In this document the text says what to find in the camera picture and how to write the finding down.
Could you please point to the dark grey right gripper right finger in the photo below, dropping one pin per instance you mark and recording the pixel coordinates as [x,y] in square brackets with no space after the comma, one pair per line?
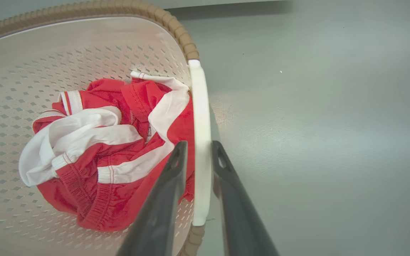
[238,213]

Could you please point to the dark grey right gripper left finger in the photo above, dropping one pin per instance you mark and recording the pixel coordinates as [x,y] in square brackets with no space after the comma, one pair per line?
[158,209]

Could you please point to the white perforated laundry basket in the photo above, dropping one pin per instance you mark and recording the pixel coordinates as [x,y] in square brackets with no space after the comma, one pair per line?
[84,53]

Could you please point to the red and white garment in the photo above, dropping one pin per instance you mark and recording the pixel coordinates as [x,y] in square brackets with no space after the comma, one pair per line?
[112,149]

